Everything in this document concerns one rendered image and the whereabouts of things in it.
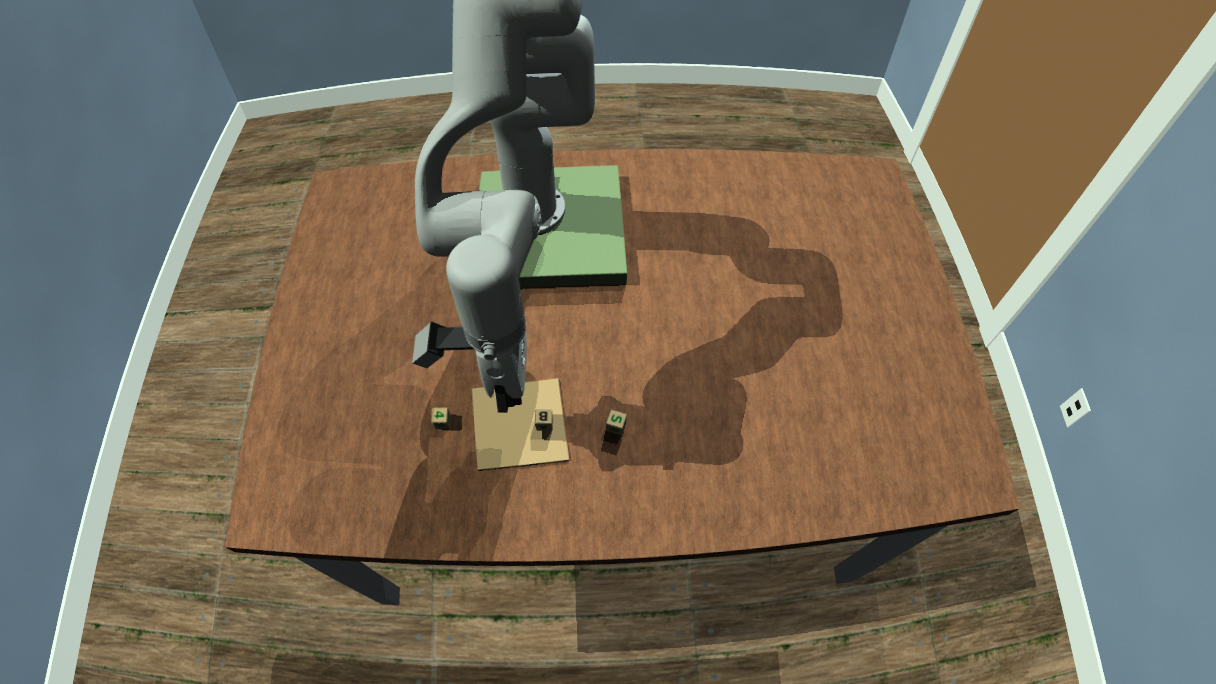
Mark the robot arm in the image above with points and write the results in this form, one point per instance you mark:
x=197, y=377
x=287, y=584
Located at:
x=489, y=234

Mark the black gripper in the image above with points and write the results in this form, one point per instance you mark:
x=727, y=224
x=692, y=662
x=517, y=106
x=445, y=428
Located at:
x=510, y=380

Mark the beige flat mat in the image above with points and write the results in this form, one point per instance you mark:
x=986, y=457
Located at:
x=511, y=439

